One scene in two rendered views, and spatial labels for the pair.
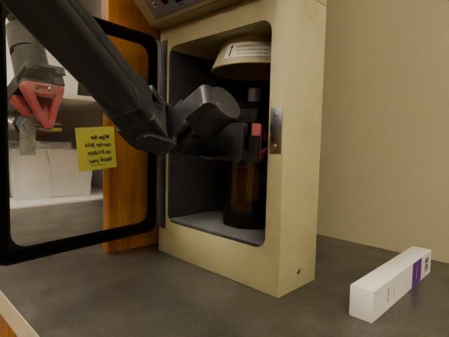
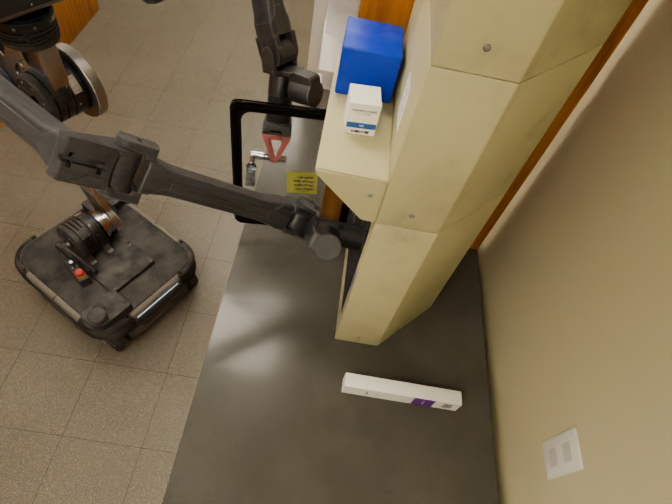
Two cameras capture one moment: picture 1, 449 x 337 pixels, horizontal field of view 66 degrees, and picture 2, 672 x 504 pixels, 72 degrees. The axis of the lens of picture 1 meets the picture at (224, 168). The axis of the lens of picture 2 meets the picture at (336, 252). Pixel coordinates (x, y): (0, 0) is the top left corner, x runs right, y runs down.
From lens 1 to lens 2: 92 cm
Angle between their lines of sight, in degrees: 59
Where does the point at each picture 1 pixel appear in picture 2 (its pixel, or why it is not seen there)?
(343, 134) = (545, 275)
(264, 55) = not seen: hidden behind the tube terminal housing
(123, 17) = not seen: hidden behind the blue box
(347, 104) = (563, 258)
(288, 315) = (319, 352)
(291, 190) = (356, 309)
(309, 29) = (400, 246)
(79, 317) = (250, 272)
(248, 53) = not seen: hidden behind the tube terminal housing
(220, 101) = (320, 247)
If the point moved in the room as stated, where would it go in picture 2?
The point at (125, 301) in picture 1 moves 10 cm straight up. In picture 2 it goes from (276, 276) to (278, 256)
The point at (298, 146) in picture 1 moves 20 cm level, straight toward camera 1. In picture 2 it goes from (370, 295) to (282, 327)
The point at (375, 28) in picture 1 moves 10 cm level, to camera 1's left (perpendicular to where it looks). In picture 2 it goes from (626, 229) to (579, 191)
